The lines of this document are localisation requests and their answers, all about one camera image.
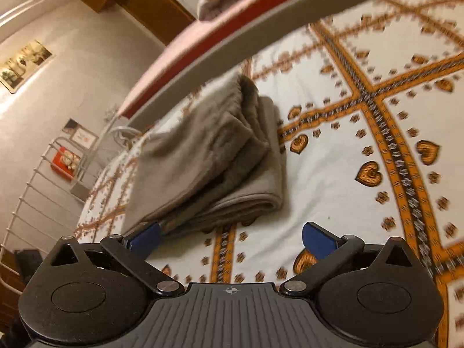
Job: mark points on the white metal bed frame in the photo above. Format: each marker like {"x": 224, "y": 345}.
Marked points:
{"x": 8, "y": 285}

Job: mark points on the brown wooden door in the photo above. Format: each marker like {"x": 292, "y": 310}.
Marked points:
{"x": 152, "y": 7}

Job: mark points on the white orange patterned bedsheet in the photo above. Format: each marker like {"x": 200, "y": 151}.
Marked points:
{"x": 344, "y": 116}

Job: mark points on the pink covered bed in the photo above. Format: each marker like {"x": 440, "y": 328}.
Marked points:
{"x": 188, "y": 40}

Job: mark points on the wall picture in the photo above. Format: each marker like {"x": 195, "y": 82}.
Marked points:
{"x": 21, "y": 65}

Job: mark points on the framed picture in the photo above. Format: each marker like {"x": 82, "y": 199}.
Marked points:
{"x": 84, "y": 137}

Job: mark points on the red teddy bear box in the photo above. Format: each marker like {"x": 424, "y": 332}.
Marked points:
{"x": 60, "y": 159}

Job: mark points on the grey padded bed rail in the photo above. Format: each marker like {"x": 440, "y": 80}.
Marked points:
{"x": 253, "y": 40}

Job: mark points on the small photo card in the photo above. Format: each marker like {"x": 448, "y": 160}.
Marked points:
{"x": 70, "y": 125}

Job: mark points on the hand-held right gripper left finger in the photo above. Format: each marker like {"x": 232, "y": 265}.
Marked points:
{"x": 147, "y": 235}

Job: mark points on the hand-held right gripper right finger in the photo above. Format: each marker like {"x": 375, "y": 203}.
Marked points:
{"x": 319, "y": 241}

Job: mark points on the grey fleece pants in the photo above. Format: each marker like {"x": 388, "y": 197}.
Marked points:
{"x": 203, "y": 152}

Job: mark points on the black object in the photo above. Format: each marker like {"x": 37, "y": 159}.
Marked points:
{"x": 27, "y": 264}

